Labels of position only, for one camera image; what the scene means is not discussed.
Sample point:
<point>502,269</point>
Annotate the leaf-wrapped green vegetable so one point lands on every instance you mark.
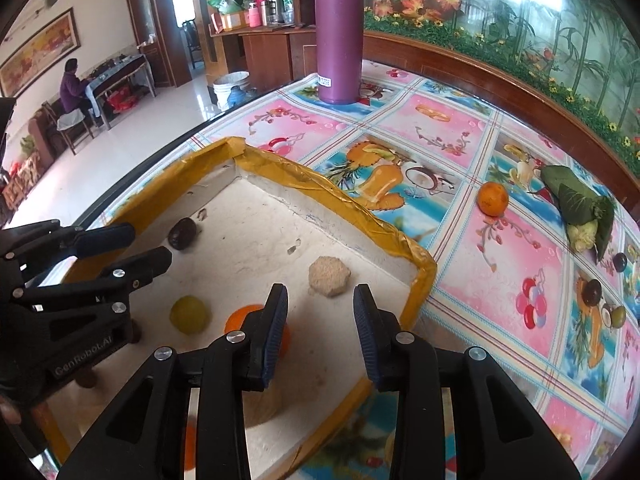
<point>575,200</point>

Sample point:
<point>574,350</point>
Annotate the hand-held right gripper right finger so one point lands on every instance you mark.
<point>367,340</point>

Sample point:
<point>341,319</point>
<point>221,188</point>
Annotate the small orange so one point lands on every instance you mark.
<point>492,199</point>

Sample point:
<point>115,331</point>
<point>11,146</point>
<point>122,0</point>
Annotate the purple thermos bottle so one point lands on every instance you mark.
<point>340,35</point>

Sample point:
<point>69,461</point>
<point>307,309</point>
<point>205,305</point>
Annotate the green round fruit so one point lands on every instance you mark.
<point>618,316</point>
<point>189,316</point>

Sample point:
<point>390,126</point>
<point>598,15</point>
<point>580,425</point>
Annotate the black coffee pot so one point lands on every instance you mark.
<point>274,0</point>

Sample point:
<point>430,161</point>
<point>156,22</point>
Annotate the red bag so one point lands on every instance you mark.
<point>121,100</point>

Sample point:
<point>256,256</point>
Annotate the wooden chair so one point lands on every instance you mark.
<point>67,122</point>

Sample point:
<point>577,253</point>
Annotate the white foam box yellow tape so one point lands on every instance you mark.
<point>280,230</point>

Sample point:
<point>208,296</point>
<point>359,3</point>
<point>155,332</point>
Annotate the dark passion fruit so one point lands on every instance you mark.
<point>592,293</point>
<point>181,233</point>
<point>620,262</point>

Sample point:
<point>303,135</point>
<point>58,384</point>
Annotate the bamboo flower glass panel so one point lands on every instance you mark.
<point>525,10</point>

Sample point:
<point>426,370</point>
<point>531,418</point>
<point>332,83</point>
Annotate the dining table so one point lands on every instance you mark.
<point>120,67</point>

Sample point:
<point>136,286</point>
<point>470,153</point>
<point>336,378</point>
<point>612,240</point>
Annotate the white bucket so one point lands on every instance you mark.
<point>230,87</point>

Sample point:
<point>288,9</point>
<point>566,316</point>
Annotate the green bag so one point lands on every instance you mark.
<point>225,2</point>

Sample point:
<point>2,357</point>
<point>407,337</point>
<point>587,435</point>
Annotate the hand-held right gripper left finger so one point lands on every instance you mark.
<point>275,340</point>

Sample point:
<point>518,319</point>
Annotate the pink bottle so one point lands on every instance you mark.
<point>255,14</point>

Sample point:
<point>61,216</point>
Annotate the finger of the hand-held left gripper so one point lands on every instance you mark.
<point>107,238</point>
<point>150,261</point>

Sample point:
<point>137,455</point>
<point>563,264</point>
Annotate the framed wall painting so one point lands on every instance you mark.
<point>40,57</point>

